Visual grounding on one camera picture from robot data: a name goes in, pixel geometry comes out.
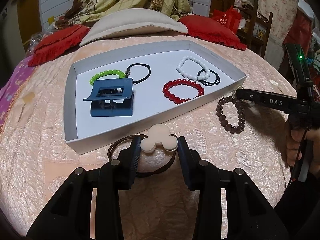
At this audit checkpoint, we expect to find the brown bead bracelet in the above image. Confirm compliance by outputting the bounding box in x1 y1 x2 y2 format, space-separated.
216 95 246 134

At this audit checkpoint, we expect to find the cream mouse hair tie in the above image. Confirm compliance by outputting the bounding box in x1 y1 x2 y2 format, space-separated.
107 123 180 178

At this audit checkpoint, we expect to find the black hair tie with charm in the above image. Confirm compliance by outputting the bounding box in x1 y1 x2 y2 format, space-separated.
125 63 151 85

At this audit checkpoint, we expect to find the right hand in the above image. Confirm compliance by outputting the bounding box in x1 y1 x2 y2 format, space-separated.
285 120 320 177

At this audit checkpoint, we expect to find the wooden chair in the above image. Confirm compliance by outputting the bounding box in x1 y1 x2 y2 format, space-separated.
234 0 273 58

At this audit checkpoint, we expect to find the red shopping bag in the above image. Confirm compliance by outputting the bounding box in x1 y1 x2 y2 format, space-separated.
211 7 242 34

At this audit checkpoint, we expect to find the right red fringed cushion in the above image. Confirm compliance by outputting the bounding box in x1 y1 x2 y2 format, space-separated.
179 15 247 50

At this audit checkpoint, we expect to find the red fringed cushion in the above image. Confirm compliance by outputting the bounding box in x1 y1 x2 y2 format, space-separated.
28 24 90 67
179 15 247 50

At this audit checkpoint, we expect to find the blue hair claw clip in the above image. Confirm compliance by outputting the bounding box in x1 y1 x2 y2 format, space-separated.
83 78 134 117

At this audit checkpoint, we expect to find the white cardboard tray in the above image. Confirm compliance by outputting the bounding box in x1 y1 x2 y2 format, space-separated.
63 40 246 154

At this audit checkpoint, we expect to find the purple floral sheet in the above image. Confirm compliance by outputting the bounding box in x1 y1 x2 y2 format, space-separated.
0 56 34 128

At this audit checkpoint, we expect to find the left red fringed cushion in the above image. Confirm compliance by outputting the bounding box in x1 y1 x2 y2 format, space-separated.
28 24 90 67

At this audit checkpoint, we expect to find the beige pillow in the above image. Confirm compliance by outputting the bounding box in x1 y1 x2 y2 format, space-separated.
80 8 188 46

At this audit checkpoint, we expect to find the black braided hair tie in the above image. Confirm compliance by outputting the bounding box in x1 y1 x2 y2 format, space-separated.
197 69 221 87

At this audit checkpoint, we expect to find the white bead bracelet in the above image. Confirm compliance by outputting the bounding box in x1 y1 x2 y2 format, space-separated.
176 55 212 81

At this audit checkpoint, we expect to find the red bead bracelet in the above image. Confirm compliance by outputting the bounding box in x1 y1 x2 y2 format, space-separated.
162 78 205 105

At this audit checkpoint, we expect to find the green bead bracelet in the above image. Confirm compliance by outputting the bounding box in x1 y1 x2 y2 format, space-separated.
89 69 126 86

